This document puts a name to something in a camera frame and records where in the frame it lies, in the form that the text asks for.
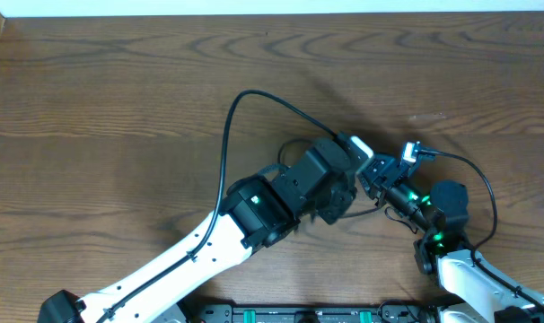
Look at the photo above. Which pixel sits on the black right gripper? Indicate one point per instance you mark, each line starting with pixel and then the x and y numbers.
pixel 384 178

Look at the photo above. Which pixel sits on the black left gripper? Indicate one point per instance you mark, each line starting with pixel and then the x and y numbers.
pixel 337 197

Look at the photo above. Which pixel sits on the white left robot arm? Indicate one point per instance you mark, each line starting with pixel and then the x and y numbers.
pixel 256 213

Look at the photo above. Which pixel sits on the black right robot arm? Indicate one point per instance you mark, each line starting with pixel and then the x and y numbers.
pixel 444 249

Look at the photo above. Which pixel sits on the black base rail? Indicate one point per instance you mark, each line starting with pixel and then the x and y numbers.
pixel 393 312

